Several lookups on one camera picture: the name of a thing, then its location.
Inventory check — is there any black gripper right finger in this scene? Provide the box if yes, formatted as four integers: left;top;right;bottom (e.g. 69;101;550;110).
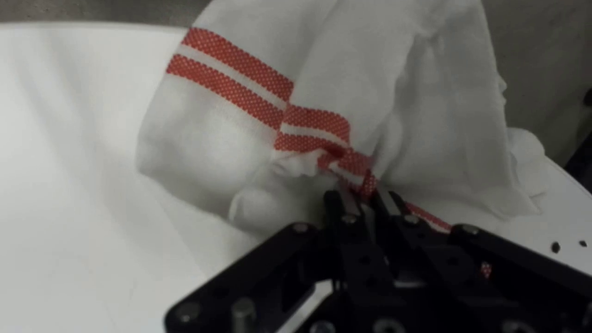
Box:
372;186;426;247

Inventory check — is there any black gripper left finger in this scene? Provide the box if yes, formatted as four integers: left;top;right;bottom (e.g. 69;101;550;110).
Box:
324;190;371;245

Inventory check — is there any white towel with red stripes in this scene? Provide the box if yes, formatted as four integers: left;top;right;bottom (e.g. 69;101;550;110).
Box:
136;0;544;234

